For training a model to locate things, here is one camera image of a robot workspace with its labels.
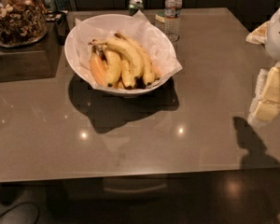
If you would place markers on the glass jar of nuts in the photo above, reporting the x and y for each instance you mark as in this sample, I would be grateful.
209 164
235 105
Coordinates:
22 23

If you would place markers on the clear plastic water bottle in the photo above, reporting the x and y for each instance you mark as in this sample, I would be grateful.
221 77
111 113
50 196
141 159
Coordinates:
172 12

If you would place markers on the small black tray with items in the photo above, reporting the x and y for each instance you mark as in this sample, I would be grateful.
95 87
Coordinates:
56 16

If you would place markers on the yellow banana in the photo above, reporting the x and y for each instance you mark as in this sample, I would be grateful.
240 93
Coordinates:
127 76
128 50
149 75
113 69

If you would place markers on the tan snack packet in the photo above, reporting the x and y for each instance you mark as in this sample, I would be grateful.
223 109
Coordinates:
258 36

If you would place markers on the white paper liner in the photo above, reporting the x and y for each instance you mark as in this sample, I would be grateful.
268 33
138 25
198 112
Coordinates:
152 44

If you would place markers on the green soda can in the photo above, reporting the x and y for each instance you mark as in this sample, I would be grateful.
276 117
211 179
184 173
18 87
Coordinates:
135 6

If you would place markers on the orange-tinted banana at left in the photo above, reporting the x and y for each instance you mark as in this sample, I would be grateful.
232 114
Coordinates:
97 69

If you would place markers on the dark wooden box stand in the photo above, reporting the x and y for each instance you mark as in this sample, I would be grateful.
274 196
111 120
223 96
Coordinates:
39 60

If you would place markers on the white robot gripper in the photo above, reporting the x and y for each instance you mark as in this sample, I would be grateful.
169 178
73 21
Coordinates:
278 32

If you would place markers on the white ceramic bowl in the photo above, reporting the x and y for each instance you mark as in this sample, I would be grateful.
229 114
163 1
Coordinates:
72 50

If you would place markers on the small yellow-lidded container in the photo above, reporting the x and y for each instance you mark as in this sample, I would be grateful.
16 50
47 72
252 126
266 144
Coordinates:
159 19

